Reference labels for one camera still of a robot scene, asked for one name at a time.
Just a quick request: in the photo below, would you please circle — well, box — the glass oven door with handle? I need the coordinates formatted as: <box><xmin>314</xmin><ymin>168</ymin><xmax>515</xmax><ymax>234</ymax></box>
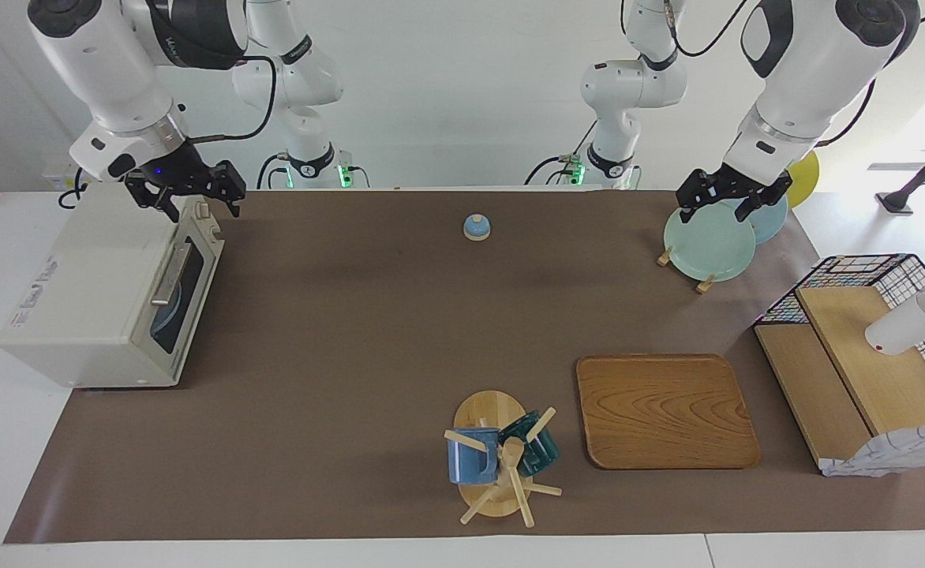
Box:
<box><xmin>145</xmin><ymin>235</ymin><xmax>224</xmax><ymax>378</ymax></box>

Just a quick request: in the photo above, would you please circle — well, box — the cream toaster oven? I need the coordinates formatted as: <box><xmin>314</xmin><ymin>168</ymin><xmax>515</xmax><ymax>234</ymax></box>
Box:
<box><xmin>0</xmin><ymin>183</ymin><xmax>225</xmax><ymax>389</ymax></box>

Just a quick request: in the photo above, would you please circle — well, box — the light blue racked plate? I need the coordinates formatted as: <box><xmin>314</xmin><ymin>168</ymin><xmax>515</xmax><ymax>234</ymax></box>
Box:
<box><xmin>735</xmin><ymin>193</ymin><xmax>789</xmax><ymax>245</ymax></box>

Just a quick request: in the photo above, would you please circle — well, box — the pale green plate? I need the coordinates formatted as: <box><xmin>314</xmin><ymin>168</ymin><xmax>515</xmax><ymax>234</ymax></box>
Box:
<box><xmin>663</xmin><ymin>201</ymin><xmax>757</xmax><ymax>283</ymax></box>

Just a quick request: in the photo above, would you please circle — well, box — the wooden plate rack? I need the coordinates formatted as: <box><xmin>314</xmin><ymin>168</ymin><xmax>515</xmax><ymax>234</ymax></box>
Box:
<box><xmin>657</xmin><ymin>246</ymin><xmax>716</xmax><ymax>294</ymax></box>

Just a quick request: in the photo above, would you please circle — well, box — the yellow plate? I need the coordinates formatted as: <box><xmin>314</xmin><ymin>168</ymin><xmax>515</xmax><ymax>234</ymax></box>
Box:
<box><xmin>786</xmin><ymin>150</ymin><xmax>820</xmax><ymax>210</ymax></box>

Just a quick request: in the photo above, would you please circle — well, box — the white power outlet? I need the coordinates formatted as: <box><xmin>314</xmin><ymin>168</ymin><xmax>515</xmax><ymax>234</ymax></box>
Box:
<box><xmin>43</xmin><ymin>163</ymin><xmax>86</xmax><ymax>190</ymax></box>

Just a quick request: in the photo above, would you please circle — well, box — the black stand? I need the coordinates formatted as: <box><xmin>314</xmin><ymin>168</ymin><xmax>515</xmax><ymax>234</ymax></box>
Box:
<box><xmin>877</xmin><ymin>126</ymin><xmax>925</xmax><ymax>215</ymax></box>

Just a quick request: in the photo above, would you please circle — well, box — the stepped wooden shelf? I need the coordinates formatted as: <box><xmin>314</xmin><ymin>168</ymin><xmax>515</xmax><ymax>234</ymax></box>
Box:
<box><xmin>753</xmin><ymin>286</ymin><xmax>925</xmax><ymax>474</ymax></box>

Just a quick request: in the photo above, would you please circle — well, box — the white bottle with clear cap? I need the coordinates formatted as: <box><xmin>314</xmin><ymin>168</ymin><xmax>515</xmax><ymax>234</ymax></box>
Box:
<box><xmin>865</xmin><ymin>268</ymin><xmax>925</xmax><ymax>356</ymax></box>

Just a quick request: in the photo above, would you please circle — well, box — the brown table mat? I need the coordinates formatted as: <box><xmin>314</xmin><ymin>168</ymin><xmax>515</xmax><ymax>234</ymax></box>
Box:
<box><xmin>3</xmin><ymin>189</ymin><xmax>925</xmax><ymax>545</ymax></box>

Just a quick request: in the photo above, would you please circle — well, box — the wooden serving tray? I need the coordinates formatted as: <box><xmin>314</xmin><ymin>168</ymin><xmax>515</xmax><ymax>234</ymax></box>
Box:
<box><xmin>575</xmin><ymin>353</ymin><xmax>762</xmax><ymax>471</ymax></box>

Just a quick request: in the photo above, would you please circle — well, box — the wooden mug tree stand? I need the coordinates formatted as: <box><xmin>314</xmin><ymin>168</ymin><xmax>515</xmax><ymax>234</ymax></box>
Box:
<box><xmin>444</xmin><ymin>390</ymin><xmax>564</xmax><ymax>528</ymax></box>

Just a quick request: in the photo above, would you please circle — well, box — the dark green mug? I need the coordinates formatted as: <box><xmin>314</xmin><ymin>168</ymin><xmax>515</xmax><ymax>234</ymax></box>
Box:
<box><xmin>499</xmin><ymin>410</ymin><xmax>560</xmax><ymax>477</ymax></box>

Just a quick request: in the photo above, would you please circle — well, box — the blue mug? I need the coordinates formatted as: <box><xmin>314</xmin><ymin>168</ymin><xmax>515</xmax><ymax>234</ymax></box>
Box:
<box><xmin>447</xmin><ymin>428</ymin><xmax>501</xmax><ymax>485</ymax></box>

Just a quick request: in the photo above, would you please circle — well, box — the black base cable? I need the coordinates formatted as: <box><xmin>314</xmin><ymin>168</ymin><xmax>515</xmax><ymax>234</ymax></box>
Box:
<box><xmin>256</xmin><ymin>152</ymin><xmax>290</xmax><ymax>190</ymax></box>
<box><xmin>524</xmin><ymin>154</ymin><xmax>590</xmax><ymax>186</ymax></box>

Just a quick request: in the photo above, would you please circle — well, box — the black outlet cable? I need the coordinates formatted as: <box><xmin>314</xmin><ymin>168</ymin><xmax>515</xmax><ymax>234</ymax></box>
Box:
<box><xmin>58</xmin><ymin>167</ymin><xmax>89</xmax><ymax>210</ymax></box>

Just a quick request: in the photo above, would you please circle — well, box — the black wire basket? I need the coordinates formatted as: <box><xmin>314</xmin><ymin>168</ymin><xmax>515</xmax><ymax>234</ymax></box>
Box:
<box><xmin>753</xmin><ymin>253</ymin><xmax>925</xmax><ymax>419</ymax></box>

